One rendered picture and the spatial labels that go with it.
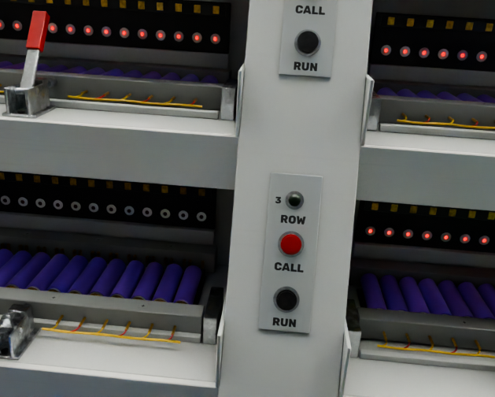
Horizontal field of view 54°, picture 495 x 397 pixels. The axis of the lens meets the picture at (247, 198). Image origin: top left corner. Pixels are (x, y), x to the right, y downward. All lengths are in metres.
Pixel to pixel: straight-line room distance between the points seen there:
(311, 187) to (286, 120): 0.06
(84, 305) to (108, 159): 0.14
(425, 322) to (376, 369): 0.07
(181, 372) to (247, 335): 0.07
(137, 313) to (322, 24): 0.29
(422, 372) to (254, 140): 0.24
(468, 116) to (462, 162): 0.08
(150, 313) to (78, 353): 0.07
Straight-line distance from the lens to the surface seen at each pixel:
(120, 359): 0.44
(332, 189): 0.38
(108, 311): 0.46
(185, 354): 0.44
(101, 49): 0.60
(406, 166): 0.40
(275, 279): 0.39
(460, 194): 0.42
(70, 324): 0.48
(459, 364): 0.48
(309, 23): 0.40
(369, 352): 0.46
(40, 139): 0.43
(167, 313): 0.45
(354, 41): 0.40
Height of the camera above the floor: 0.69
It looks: 1 degrees down
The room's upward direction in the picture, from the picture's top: 5 degrees clockwise
